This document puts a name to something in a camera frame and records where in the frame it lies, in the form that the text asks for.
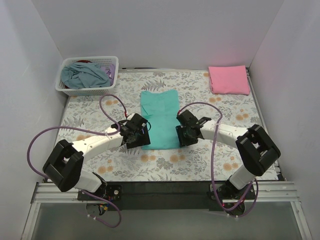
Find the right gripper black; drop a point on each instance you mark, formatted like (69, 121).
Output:
(182, 137)

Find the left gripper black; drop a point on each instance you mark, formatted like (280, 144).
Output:
(139, 140)

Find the teal t-shirt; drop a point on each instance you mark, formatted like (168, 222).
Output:
(160, 109)

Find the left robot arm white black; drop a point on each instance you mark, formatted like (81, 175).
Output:
(64, 166)

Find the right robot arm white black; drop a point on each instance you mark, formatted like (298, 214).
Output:
(257, 150)

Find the floral patterned table mat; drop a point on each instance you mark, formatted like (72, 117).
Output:
(199, 162)

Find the folded pink t-shirt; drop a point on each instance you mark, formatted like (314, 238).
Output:
(229, 80)

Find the lilac t-shirt in basket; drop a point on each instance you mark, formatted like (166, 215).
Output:
(110, 72)

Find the grey-blue t-shirt in basket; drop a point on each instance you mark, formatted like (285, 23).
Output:
(83, 76)

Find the white plastic laundry basket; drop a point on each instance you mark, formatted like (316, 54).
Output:
(100, 60)

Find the dark red garment in basket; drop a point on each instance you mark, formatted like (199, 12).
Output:
(83, 61)

